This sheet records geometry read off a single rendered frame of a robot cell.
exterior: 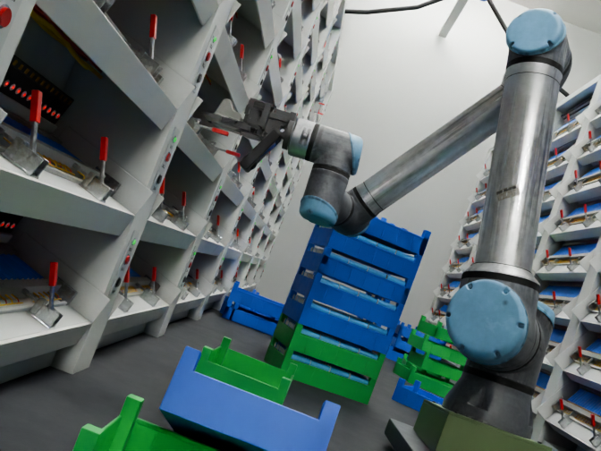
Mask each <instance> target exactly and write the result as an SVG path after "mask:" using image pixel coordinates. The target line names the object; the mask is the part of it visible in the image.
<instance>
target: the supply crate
mask: <svg viewBox="0 0 601 451"><path fill-rule="evenodd" d="M361 235H362V236H364V237H367V238H368V239H371V240H373V241H376V242H377V243H382V244H383V245H386V246H388V247H391V248H393V249H396V250H397V251H401V252H403V253H408V254H412V255H415V254H418V255H420V256H422V257H423V254H424V252H425V249H426V247H427V243H428V240H429V237H430V235H431V232H429V231H428V230H424V231H423V233H422V235H421V236H419V235H417V234H414V233H411V232H409V231H408V230H407V229H405V228H402V227H401V228H400V227H398V226H396V225H392V224H389V223H387V222H385V221H383V220H381V219H379V218H376V217H374V218H373V219H372V220H370V224H369V227H368V229H367V230H366V231H365V232H364V233H363V234H361Z"/></svg>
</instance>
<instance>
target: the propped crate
mask: <svg viewBox="0 0 601 451"><path fill-rule="evenodd" d="M200 356H201V351H199V350H197V349H194V348H191V347H189V346H186V347H185V349H184V351H183V354H182V357H181V359H180V361H179V363H178V366H177V368H176V370H175V372H174V375H173V377H172V380H171V382H170V384H169V386H168V389H167V390H166V392H165V396H164V398H163V401H162V403H161V405H160V407H159V410H160V411H161V413H162V414H163V415H164V416H165V418H166V420H167V421H168V422H169V424H170V425H171V427H172V428H173V430H174V431H176V432H178V433H181V434H183V435H185V436H187V437H190V438H194V439H196V440H198V441H201V442H203V443H206V444H208V445H210V446H212V447H217V448H219V449H222V450H224V451H326V449H327V446H328V443H329V440H330V438H331V435H332V432H333V429H334V425H335V422H336V419H337V416H338V413H339V411H340V408H341V406H340V405H339V404H335V403H333V402H330V401H328V400H325V402H324V403H323V404H322V407H321V410H320V413H319V416H318V418H317V419H316V418H313V417H311V416H308V415H306V414H304V413H300V412H297V411H295V410H293V409H290V408H288V407H285V406H283V405H280V404H277V403H275V402H272V401H269V400H267V399H265V398H263V397H260V396H256V395H253V394H251V393H249V392H247V391H244V390H242V389H239V388H237V387H233V386H231V385H228V384H226V383H224V382H221V381H219V380H216V379H212V378H210V377H208V376H205V375H203V374H200V373H198V372H196V371H195V369H196V367H197V365H198V363H199V359H200Z"/></svg>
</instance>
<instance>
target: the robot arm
mask: <svg viewBox="0 0 601 451"><path fill-rule="evenodd" d="M505 36H506V39H505V42H506V45H507V46H508V48H509V52H508V58H507V64H506V69H505V74H504V76H503V81H502V83H501V85H500V86H498V87H497V88H495V89H494V90H492V91H491V92H489V93H488V94H486V95H485V96H484V97H483V98H481V99H480V100H479V101H477V102H476V103H474V104H473V105H472V106H470V107H468V108H467V109H465V110H464V111H463V112H461V113H460V114H458V115H457V116H455V117H454V118H453V119H452V120H450V121H449V122H448V123H446V124H444V125H443V126H442V127H440V128H439V129H437V130H436V131H435V132H433V133H431V134H430V135H428V136H427V137H426V138H425V139H424V140H422V141H421V142H419V143H418V144H416V145H415V146H413V147H412V148H411V149H409V150H407V151H406V152H405V153H403V154H402V155H400V156H399V157H398V158H397V159H395V160H394V161H392V162H391V163H390V164H388V165H387V166H385V167H384V168H382V169H381V170H379V171H378V172H376V173H375V174H373V175H372V176H370V177H369V178H368V179H367V180H366V181H364V182H363V183H361V184H359V185H356V186H355V187H354V188H352V189H351V190H349V191H348V192H347V191H346V188H347V184H348V182H349V178H350V176H351V175H355V174H357V171H358V167H359V162H360V156H361V151H362V146H363V140H362V138H361V137H359V136H356V135H353V134H351V133H350V132H343V131H340V130H336V129H334V128H331V127H328V126H324V125H322V124H318V123H314V122H311V121H308V120H305V119H301V118H299V119H298V120H297V122H296V118H297V113H294V112H290V113H289V112H286V111H283V110H280V109H277V108H276V106H275V105H273V104H270V103H267V102H264V101H261V100H258V99H255V98H250V100H249V104H248V105H246V108H245V112H244V114H245V116H244V119H242V116H241V114H240V113H238V112H235V111H234V106H233V105H232V101H231V100H230V99H227V98H226V99H224V100H223V101H222V102H221V104H220V105H219V107H218V108H217V110H216V111H215V112H214V113H213V114H212V113H208V112H203V111H202V114H203V115H204V118H205V119H206V120H207V121H208V122H209V123H211V124H213V125H215V126H217V127H220V128H222V129H225V130H227V131H229V132H234V133H237V134H240V135H242V136H244V137H247V138H249V139H252V140H258V141H260V143H259V144H258V145H257V146H256V147H255V148H254V149H253V150H252V151H251V152H250V153H249V154H248V155H246V156H244V157H243V158H242V160H241V162H240V166H241V168H242V169H243V170H244V171H245V172H246V173H248V172H249V171H251V170H253V169H254V168H255V167H256V166H257V164H258V163H259V162H260V161H261V160H262V159H263V158H264V157H265V156H266V155H267V154H268V153H269V152H270V151H271V150H272V149H273V148H274V147H275V146H276V145H277V144H278V143H279V142H280V141H281V139H282V140H283V145H282V149H286V150H287V149H288V155H290V156H293V157H297V158H301V159H304V160H307V161H309V162H312V163H314V164H313V167H312V169H311V172H310V175H309V180H308V183H307V186H306V189H305V192H304V194H303V197H302V198H301V200H300V215H301V216H302V217H303V218H305V219H307V220H308V221H309V222H311V223H313V224H316V225H319V226H326V227H332V228H333V229H334V230H335V231H336V232H337V233H338V234H342V235H345V236H348V237H355V236H359V235H361V234H363V233H364V232H365V231H366V230H367V229H368V227H369V224H370V220H372V219H373V218H374V217H376V216H378V214H379V213H380V212H382V211H383V210H385V209H386V208H388V207H389V206H391V205H392V204H394V203H395V202H396V201H397V200H399V199H400V198H402V197H403V196H405V195H406V194H408V193H409V192H411V191H413V190H414V189H415V188H417V187H418V186H420V185H421V184H423V183H424V182H425V181H426V180H428V179H429V178H431V177H432V176H434V175H435V174H437V173H438V172H440V171H441V170H443V169H444V168H446V167H447V166H449V165H450V164H451V163H452V162H454V161H455V160H457V159H458V158H460V157H462V156H463V155H464V154H466V153H467V152H469V151H470V150H472V149H474V148H475V147H476V146H477V145H478V144H480V143H481V142H483V141H484V140H486V139H487V138H489V137H490V136H492V135H493V134H495V133H496V136H495V145H494V150H493V156H492V161H491V166H490V172H489V177H488V183H487V192H486V197H485V203H484V208H483V214H482V219H481V225H480V230H479V236H478V245H477V250H476V256H475V261H474V264H473V265H472V266H470V267H469V268H467V269H465V270H464V271H463V272H462V275H461V284H460V289H459V290H458V291H457V292H456V293H455V294H454V296H453V297H452V299H451V300H450V302H449V304H448V307H447V310H446V317H445V323H446V328H447V332H448V334H449V337H450V338H451V340H452V341H453V343H454V345H455V346H456V348H457V349H458V350H459V351H460V352H461V353H462V354H463V355H464V356H465V357H467V361H466V363H465V366H464V369H463V372H462V375H461V377H460V378H459V380H458V381H457V382H456V383H455V385H454V386H453V387H452V389H451V390H450V391H449V392H448V394H447V395H446V396H445V398H444V401H443V404H442V407H444V408H445V409H448V410H450V411H453V412H454V411H456V412H458V414H461V415H463V416H466V417H469V418H471V419H473V420H475V421H480V422H482V423H485V424H487V425H489V426H492V427H495V428H498V429H499V430H504V431H507V432H510V433H512V434H514V435H517V436H520V437H523V438H528V439H531V436H532V432H533V420H532V406H531V400H532V396H533V394H534V390H535V387H536V384H537V382H538V376H539V373H540V370H541V367H542V364H543V360H544V358H545V355H546V349H547V347H548V343H549V340H550V337H551V334H552V332H553V330H554V319H555V314H554V312H553V310H552V309H551V308H549V307H548V306H547V305H545V304H543V303H542V302H540V301H539V300H538V297H539V290H540V283H539V282H538V281H537V280H536V278H534V276H533V275H532V266H533V260H534V254H535V248H536V242H537V236H538V225H539V219H540V213H541V207H542V200H543V195H544V189H545V182H546V171H547V165H548V159H549V153H550V148H551V141H552V135H553V129H554V118H555V112H556V106H557V99H558V94H559V90H560V89H561V88H562V86H563V85H564V83H565V82H566V80H567V78H568V76H569V74H570V71H571V66H572V54H571V50H570V46H569V41H568V38H567V34H566V26H565V24H564V22H563V20H562V18H561V17H560V15H558V14H557V13H556V12H554V11H552V10H549V9H544V8H536V9H531V10H528V11H526V12H524V13H521V14H520V15H519V16H518V17H515V18H514V19H513V20H512V22H511V23H510V24H509V26H508V28H507V31H506V35H505ZM295 122H296V123H295ZM282 129H284V132H280V131H281V130H282Z"/></svg>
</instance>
